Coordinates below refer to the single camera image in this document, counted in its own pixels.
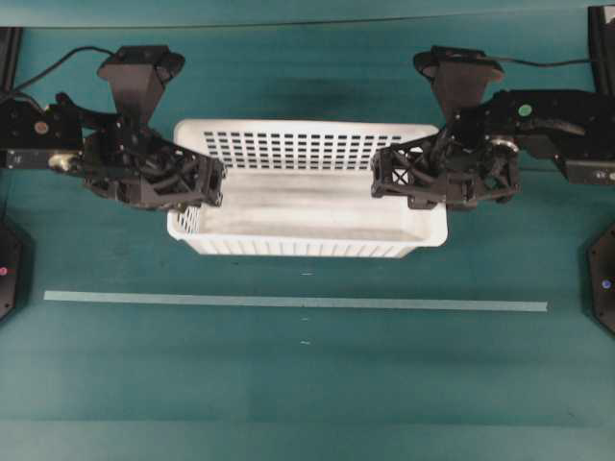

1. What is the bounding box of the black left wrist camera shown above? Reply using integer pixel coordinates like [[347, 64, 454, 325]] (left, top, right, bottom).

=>
[[97, 45, 185, 125]]

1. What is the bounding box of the white perforated plastic basket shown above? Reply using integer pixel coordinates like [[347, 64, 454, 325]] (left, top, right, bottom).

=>
[[167, 119, 448, 258]]

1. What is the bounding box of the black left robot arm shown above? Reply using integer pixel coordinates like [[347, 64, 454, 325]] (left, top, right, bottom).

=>
[[1, 93, 227, 211]]

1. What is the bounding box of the black frame post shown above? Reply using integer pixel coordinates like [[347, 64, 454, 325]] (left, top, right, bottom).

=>
[[0, 27, 24, 93], [587, 5, 614, 96]]

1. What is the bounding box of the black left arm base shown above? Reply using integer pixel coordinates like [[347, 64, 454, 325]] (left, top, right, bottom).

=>
[[1, 217, 36, 324]]

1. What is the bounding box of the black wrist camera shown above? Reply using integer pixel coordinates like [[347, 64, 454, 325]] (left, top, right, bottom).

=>
[[97, 45, 185, 125], [413, 46, 504, 122]]

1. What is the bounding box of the black left camera cable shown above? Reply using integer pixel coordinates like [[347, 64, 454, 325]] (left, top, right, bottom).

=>
[[9, 46, 116, 93]]

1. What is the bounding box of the black right camera cable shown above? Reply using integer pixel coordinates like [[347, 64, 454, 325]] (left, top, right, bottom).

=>
[[494, 56, 592, 67]]

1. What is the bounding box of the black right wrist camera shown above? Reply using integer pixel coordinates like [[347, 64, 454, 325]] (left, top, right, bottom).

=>
[[413, 46, 504, 122]]

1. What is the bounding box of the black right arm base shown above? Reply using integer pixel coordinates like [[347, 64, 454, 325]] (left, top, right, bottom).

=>
[[587, 225, 615, 335]]

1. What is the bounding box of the light green tape strip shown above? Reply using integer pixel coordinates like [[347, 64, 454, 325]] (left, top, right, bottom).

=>
[[43, 290, 548, 313]]

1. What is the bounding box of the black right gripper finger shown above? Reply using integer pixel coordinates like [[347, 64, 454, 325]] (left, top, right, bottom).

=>
[[370, 139, 435, 209]]

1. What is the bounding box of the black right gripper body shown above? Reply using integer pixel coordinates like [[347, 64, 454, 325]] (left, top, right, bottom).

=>
[[422, 109, 519, 210]]

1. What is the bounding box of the black frame post right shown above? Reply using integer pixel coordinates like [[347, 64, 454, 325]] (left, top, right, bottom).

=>
[[587, 5, 614, 96]]

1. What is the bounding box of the black frame post left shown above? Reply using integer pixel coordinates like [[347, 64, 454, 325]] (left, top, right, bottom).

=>
[[0, 27, 24, 93]]

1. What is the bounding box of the black camera cable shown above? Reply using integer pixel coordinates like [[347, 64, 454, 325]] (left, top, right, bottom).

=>
[[494, 56, 592, 67], [9, 46, 116, 93]]

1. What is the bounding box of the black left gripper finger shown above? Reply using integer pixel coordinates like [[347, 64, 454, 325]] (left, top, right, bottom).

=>
[[178, 152, 226, 207]]

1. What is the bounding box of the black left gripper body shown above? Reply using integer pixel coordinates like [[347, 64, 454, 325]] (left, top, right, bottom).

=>
[[79, 114, 192, 210]]

